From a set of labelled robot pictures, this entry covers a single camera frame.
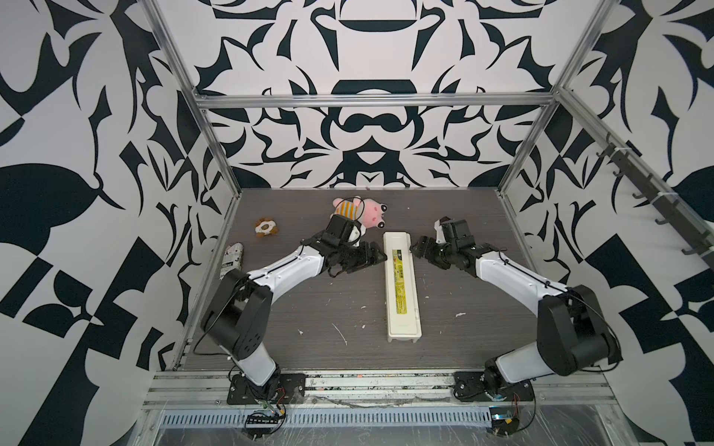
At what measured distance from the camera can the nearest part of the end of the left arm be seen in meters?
0.67

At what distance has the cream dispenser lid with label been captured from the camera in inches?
31.1

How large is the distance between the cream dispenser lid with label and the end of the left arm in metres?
0.09
